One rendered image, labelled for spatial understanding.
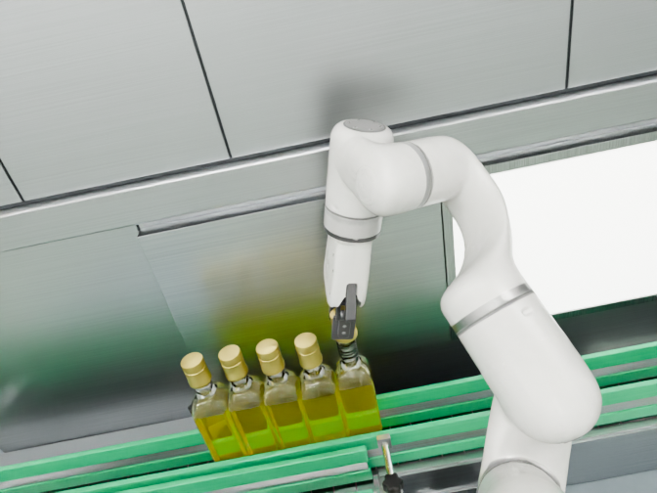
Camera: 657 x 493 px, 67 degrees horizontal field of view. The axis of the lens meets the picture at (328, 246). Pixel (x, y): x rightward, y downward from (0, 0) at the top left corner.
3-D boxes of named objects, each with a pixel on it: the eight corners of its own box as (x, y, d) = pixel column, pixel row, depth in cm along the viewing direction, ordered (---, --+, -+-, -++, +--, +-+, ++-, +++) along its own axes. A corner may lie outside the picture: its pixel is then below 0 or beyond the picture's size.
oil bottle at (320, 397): (351, 439, 91) (330, 355, 80) (355, 467, 86) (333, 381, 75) (321, 444, 91) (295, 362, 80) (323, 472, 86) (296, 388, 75)
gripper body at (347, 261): (321, 200, 68) (316, 268, 74) (327, 238, 59) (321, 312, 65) (375, 201, 69) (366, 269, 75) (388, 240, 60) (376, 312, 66)
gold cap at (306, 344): (322, 350, 77) (316, 329, 75) (323, 367, 74) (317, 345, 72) (299, 354, 77) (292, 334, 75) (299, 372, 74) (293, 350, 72)
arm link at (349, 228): (322, 187, 67) (321, 205, 69) (327, 218, 60) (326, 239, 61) (376, 189, 68) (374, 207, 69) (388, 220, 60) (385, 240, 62)
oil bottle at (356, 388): (382, 430, 91) (366, 345, 80) (388, 458, 86) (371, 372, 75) (352, 436, 91) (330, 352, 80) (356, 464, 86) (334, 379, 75)
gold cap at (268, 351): (284, 356, 78) (278, 336, 75) (284, 373, 75) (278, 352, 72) (262, 360, 78) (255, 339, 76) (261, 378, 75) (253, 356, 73)
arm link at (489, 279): (442, 345, 50) (341, 181, 57) (520, 304, 57) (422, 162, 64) (494, 309, 43) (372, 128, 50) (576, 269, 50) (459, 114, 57)
